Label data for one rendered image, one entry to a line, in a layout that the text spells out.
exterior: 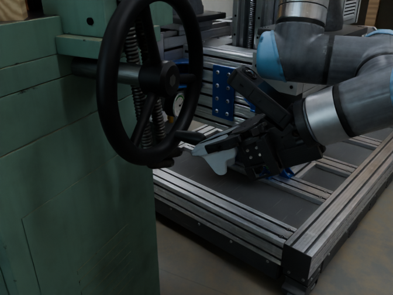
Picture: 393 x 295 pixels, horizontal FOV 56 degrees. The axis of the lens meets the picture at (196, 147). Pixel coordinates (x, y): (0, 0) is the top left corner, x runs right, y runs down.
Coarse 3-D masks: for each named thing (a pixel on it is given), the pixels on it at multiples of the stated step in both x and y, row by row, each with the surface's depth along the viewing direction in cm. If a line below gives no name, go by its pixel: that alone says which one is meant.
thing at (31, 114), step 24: (24, 96) 59; (48, 96) 63; (72, 96) 68; (120, 96) 81; (0, 120) 56; (24, 120) 59; (48, 120) 64; (72, 120) 69; (0, 144) 56; (24, 144) 60
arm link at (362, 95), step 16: (368, 64) 49; (384, 64) 46; (352, 80) 47; (368, 80) 45; (384, 80) 44; (336, 96) 47; (352, 96) 46; (368, 96) 45; (384, 96) 44; (352, 112) 46; (368, 112) 45; (384, 112) 44; (352, 128) 47; (368, 128) 47
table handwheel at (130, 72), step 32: (128, 0) 49; (160, 0) 55; (128, 32) 49; (192, 32) 66; (96, 64) 64; (128, 64) 61; (160, 64) 58; (192, 64) 70; (96, 96) 49; (160, 96) 59; (192, 96) 71; (128, 160) 56; (160, 160) 64
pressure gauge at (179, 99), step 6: (174, 96) 90; (180, 96) 92; (168, 102) 90; (174, 102) 89; (180, 102) 93; (168, 108) 90; (174, 108) 90; (180, 108) 93; (168, 114) 92; (174, 114) 91
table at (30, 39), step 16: (32, 16) 60; (48, 16) 60; (160, 16) 88; (0, 32) 53; (16, 32) 55; (32, 32) 58; (48, 32) 60; (0, 48) 53; (16, 48) 56; (32, 48) 58; (48, 48) 61; (64, 48) 61; (80, 48) 60; (96, 48) 58; (0, 64) 54
